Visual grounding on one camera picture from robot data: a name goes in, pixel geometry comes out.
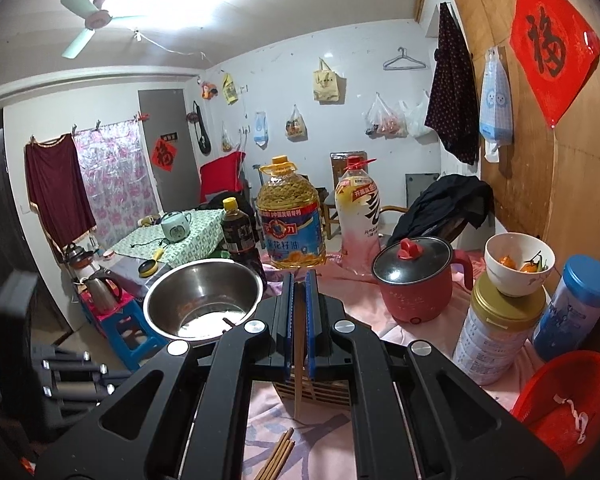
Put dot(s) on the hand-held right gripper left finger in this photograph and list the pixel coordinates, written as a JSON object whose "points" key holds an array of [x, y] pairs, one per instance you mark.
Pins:
{"points": [[286, 320]]}

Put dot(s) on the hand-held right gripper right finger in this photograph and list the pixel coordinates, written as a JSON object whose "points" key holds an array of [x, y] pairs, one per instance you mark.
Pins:
{"points": [[312, 320]]}

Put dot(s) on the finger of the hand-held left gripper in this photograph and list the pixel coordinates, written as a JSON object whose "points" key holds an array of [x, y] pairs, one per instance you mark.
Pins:
{"points": [[65, 364], [80, 391]]}

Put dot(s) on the single wooden chopstick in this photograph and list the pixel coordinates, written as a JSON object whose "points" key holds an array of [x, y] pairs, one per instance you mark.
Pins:
{"points": [[298, 390]]}

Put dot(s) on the wooden slatted utensil holder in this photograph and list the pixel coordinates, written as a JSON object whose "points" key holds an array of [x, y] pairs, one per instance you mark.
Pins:
{"points": [[325, 392]]}

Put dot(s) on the pile of wooden chopsticks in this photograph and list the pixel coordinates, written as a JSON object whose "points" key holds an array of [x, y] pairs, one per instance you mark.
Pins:
{"points": [[280, 452]]}

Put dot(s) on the pink plastic stool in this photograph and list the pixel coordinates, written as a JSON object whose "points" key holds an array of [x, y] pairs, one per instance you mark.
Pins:
{"points": [[115, 307]]}

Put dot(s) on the blue plastic stool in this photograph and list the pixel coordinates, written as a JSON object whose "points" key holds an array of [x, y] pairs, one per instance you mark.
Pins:
{"points": [[145, 347]]}

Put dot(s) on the steel electric kettle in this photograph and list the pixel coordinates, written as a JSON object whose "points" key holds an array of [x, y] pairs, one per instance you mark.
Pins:
{"points": [[100, 292]]}

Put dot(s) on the stainless steel basin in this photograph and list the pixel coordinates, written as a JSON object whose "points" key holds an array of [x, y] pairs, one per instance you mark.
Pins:
{"points": [[205, 290]]}

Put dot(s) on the large cooking oil bottle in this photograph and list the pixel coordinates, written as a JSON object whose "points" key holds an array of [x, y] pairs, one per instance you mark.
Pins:
{"points": [[290, 230]]}

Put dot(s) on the dark soy sauce bottle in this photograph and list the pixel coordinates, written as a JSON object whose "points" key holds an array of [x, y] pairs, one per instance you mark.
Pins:
{"points": [[240, 240]]}

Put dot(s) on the small brown wooden chair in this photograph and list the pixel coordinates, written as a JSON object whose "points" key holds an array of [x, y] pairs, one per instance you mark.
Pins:
{"points": [[332, 220]]}

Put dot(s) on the pink electric cooking pot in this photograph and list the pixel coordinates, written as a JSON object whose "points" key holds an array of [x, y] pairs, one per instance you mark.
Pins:
{"points": [[415, 300]]}

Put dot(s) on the copper kettle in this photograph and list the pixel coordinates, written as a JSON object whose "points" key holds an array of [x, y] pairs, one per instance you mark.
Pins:
{"points": [[77, 257]]}

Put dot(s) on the pink white drink bottle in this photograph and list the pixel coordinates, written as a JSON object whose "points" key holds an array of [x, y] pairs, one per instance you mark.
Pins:
{"points": [[360, 220]]}

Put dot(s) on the green patterned tablecloth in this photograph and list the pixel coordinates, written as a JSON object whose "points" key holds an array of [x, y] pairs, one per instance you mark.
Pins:
{"points": [[195, 240]]}

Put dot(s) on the pink floral tablecloth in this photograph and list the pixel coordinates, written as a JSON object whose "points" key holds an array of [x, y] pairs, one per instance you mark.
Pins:
{"points": [[325, 445]]}

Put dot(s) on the small yellow pan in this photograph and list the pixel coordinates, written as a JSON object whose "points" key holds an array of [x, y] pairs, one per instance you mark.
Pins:
{"points": [[148, 268]]}

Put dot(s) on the black cloth on chair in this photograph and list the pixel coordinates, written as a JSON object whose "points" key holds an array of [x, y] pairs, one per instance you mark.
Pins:
{"points": [[222, 201]]}

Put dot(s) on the wooden armchair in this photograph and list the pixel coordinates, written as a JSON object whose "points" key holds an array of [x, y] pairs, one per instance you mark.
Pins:
{"points": [[395, 207]]}

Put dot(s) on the pale green rice cooker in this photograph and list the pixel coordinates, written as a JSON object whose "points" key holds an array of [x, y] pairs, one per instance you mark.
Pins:
{"points": [[176, 227]]}

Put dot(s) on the grey metal crutch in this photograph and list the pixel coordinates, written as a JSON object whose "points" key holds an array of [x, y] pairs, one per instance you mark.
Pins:
{"points": [[256, 172]]}

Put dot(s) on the dark red hanging cloth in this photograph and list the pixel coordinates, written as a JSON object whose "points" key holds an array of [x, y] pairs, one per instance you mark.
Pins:
{"points": [[57, 195]]}

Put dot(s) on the red chair cover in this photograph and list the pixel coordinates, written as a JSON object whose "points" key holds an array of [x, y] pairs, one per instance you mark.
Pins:
{"points": [[220, 175]]}

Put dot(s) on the brown cardboard panel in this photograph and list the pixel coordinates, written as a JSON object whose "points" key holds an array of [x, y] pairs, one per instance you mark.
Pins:
{"points": [[340, 160]]}

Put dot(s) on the yellow toy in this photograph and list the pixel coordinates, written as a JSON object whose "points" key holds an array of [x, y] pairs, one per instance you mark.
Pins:
{"points": [[149, 220]]}

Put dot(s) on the grey flat panel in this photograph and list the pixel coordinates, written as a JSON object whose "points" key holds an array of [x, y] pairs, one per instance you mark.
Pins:
{"points": [[420, 185]]}

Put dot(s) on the grey door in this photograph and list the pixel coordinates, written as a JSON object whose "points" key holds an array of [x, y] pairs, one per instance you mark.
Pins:
{"points": [[172, 185]]}

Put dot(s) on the black jacket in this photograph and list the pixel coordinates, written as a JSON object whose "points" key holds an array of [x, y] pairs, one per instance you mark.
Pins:
{"points": [[450, 200]]}

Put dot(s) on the milk powder tin gold lid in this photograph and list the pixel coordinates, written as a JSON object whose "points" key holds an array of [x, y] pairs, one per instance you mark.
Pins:
{"points": [[495, 340]]}

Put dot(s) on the small clear hanging bag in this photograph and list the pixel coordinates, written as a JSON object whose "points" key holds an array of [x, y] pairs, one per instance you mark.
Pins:
{"points": [[226, 142]]}

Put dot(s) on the pink floral plastic sheet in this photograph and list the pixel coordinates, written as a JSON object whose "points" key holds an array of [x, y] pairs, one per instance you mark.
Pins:
{"points": [[115, 180]]}

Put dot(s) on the clear bag with orange food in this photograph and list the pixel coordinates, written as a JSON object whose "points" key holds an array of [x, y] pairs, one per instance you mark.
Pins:
{"points": [[295, 127]]}

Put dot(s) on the blue white mask pack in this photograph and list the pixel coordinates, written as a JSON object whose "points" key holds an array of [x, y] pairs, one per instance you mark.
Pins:
{"points": [[261, 127]]}

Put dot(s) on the white ceramic bowl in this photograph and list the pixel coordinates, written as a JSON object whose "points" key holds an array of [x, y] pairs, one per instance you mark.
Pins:
{"points": [[510, 282]]}

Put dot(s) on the small orange tangerine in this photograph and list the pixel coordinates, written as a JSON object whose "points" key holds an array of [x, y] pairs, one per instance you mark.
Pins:
{"points": [[506, 261], [531, 266]]}

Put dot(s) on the black sling bag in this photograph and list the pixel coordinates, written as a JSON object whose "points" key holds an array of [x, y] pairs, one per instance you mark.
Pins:
{"points": [[202, 135]]}

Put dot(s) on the small red paper poster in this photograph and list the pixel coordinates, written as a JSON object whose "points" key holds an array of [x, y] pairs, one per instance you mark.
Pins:
{"points": [[163, 156]]}

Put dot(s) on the clear bag with red food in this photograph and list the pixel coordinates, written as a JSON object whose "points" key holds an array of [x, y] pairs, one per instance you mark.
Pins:
{"points": [[386, 120]]}

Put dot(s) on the small black door sign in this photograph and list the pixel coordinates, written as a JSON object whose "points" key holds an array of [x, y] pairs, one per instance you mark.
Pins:
{"points": [[168, 136]]}

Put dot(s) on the beige tote bag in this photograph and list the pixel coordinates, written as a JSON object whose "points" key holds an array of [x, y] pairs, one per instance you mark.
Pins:
{"points": [[326, 85]]}

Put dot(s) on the small yellow hanging bag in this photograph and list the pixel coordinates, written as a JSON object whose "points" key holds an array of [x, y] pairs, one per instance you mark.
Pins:
{"points": [[229, 91]]}

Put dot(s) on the red plastic basket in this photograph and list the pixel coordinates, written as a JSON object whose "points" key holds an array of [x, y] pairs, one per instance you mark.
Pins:
{"points": [[535, 400]]}

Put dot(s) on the orange plush toy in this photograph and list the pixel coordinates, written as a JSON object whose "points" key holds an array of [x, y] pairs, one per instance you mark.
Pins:
{"points": [[209, 91]]}

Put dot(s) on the dark dotted hanging cloth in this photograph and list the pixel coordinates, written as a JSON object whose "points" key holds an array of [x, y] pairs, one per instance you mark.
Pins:
{"points": [[452, 105]]}

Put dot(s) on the blue lidded canister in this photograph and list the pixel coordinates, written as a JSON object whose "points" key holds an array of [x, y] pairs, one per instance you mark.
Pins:
{"points": [[575, 310]]}

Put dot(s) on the large round wooden board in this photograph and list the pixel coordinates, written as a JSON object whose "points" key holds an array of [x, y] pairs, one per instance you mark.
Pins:
{"points": [[555, 185]]}

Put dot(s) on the blue white plastic bag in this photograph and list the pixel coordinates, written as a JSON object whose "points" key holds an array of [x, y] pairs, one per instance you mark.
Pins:
{"points": [[495, 105]]}

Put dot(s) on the white plastic scrap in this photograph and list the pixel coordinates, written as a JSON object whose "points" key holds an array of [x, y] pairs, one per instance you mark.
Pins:
{"points": [[577, 420]]}

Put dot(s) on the pale green ceiling fan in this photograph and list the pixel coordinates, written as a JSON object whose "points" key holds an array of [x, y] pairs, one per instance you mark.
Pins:
{"points": [[97, 15]]}

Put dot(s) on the large red paper poster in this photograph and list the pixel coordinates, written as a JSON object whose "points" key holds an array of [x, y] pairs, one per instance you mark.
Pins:
{"points": [[550, 50]]}

